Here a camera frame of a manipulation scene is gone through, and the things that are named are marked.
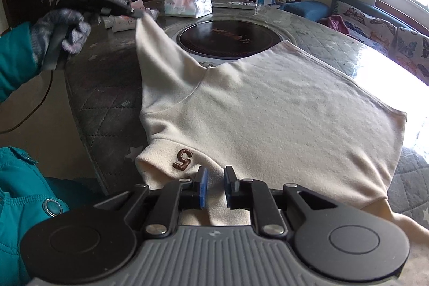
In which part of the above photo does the white wrapped packet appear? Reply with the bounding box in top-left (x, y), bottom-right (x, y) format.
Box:
top-left (103, 14), bottom-right (139, 34)

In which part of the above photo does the round black induction cooktop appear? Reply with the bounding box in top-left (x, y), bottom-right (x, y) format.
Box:
top-left (174, 18), bottom-right (286, 60)

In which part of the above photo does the flat grey remote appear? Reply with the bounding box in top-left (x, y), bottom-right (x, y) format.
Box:
top-left (212, 0), bottom-right (257, 10)

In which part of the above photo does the blue cushion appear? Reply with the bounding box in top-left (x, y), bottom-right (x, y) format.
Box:
top-left (278, 1), bottom-right (331, 21)

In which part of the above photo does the cream sweater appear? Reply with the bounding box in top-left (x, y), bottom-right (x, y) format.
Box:
top-left (135, 17), bottom-right (429, 250)

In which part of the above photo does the pink cloth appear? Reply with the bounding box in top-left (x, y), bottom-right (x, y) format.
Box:
top-left (320, 14), bottom-right (351, 36)

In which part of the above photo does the person's left forearm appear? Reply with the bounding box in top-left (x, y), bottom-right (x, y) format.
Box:
top-left (0, 21), bottom-right (41, 104)

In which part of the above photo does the person's left hand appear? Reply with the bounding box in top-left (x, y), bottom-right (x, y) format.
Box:
top-left (29, 9), bottom-right (92, 73)

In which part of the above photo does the pink wrapped packet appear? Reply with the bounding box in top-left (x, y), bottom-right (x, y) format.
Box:
top-left (130, 1), bottom-right (159, 21)

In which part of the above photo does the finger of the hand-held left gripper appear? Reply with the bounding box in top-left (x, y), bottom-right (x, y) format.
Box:
top-left (128, 0), bottom-right (152, 20)

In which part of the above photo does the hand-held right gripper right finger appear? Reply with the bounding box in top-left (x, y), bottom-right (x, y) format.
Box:
top-left (224, 166), bottom-right (340, 237)

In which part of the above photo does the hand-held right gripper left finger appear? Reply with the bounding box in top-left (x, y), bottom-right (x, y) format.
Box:
top-left (95, 166), bottom-right (209, 238)

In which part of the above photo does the person's teal jacket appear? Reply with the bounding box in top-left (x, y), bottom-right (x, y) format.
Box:
top-left (0, 146), bottom-right (108, 286)

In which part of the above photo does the black cable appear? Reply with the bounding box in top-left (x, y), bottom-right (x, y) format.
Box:
top-left (0, 69), bottom-right (55, 134)

